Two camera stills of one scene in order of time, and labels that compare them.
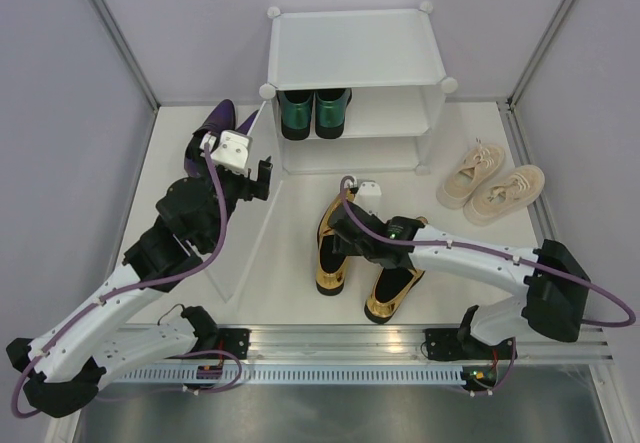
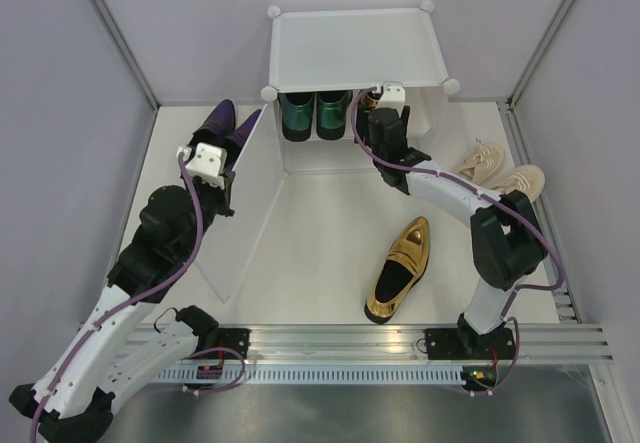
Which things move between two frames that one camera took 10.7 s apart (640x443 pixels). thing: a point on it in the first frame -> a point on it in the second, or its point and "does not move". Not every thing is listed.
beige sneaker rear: [469, 174] does not move
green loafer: [296, 112] does not move
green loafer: [330, 108] does not move
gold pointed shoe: [332, 268] -> [369, 102]
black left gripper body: [233, 188] -> [212, 200]
